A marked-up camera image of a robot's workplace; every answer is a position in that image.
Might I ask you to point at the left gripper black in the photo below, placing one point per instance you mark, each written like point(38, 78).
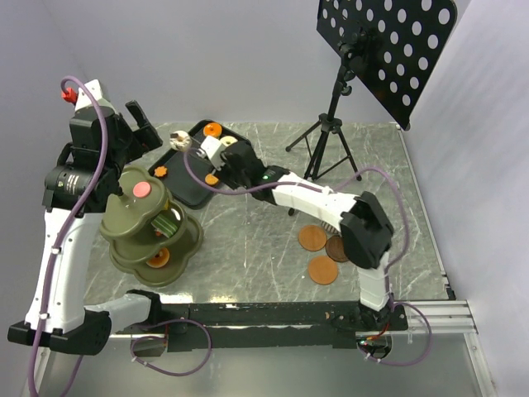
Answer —
point(141, 141)

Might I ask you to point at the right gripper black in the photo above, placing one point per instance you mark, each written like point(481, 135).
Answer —
point(227, 163)

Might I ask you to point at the orange round cookie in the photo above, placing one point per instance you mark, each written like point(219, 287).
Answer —
point(211, 180)

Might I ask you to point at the chocolate sprinkle donut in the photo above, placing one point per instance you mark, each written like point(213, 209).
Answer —
point(180, 141)

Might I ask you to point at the pink round cookie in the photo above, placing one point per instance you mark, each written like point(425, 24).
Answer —
point(142, 189)

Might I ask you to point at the green layered cake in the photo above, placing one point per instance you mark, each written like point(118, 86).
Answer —
point(164, 226)

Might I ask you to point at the orange donut front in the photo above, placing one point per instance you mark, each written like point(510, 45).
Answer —
point(160, 259)

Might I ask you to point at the orange donut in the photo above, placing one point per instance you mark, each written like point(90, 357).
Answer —
point(213, 129)
point(160, 259)

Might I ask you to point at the white cream donut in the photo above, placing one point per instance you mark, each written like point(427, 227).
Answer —
point(228, 140)

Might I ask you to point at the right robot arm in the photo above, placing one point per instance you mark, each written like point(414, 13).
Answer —
point(361, 221)

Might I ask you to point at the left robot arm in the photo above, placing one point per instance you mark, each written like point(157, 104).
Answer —
point(86, 175)

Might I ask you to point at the orange donut back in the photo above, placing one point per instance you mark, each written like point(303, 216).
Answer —
point(213, 129)

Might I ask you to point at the black serving tray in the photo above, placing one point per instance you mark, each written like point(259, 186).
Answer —
point(177, 180)

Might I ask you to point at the orange flower cookie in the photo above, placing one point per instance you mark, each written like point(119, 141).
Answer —
point(160, 171)

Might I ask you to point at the orange coaster left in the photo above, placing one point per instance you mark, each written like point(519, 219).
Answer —
point(312, 238)

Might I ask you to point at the orange coaster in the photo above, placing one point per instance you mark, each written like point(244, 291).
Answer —
point(312, 238)
point(322, 270)

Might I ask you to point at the striped ceramic cup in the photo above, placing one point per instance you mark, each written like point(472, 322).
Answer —
point(330, 229)

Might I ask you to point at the green three-tier serving stand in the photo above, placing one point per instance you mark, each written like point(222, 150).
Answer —
point(133, 241)

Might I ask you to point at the dark brown coaster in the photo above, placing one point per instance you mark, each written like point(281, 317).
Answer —
point(335, 249)

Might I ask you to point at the orange coaster front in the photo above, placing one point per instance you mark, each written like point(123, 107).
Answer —
point(322, 270)

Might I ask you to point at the black music stand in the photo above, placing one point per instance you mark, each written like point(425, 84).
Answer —
point(391, 47)

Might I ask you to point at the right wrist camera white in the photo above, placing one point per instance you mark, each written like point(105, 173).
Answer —
point(212, 148)

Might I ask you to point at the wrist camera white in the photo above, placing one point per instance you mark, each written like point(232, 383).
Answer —
point(99, 93)
point(212, 148)

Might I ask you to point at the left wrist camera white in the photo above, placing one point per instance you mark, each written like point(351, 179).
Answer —
point(99, 93)

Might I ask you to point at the black base frame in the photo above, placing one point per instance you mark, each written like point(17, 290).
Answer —
point(257, 325)

